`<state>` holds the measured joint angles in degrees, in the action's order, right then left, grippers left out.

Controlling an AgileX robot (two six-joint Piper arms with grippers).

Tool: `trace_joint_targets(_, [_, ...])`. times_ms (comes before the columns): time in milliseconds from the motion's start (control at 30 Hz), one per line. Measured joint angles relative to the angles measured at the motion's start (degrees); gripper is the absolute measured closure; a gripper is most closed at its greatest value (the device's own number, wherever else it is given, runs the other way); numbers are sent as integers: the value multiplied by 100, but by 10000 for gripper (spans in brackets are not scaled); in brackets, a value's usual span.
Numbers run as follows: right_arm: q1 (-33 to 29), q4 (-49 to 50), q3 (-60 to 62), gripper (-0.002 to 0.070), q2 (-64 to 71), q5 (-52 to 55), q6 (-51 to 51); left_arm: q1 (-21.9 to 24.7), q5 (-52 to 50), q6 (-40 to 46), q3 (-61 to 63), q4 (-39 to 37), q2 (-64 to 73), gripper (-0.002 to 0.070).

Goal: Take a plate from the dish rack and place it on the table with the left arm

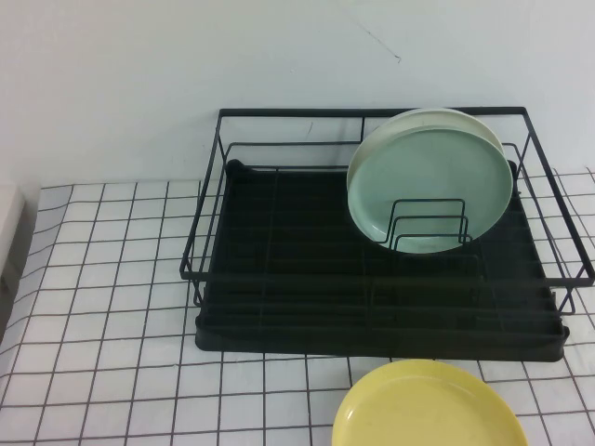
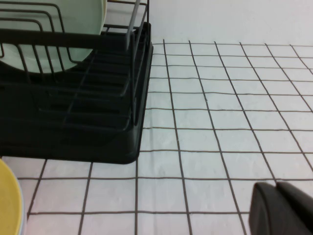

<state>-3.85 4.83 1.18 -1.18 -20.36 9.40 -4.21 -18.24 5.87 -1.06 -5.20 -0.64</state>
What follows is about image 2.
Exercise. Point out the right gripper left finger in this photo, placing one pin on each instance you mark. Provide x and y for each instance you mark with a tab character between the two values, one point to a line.
264	213

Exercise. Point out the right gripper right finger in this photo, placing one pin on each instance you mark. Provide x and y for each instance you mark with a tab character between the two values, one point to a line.
298	210

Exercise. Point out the pale green plate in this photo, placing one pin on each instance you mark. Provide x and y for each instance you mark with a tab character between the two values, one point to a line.
83	17

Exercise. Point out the yellow plate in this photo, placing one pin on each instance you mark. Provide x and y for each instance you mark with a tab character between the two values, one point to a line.
7	195

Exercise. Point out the white grid tablecloth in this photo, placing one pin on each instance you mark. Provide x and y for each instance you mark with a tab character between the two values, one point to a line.
220	122

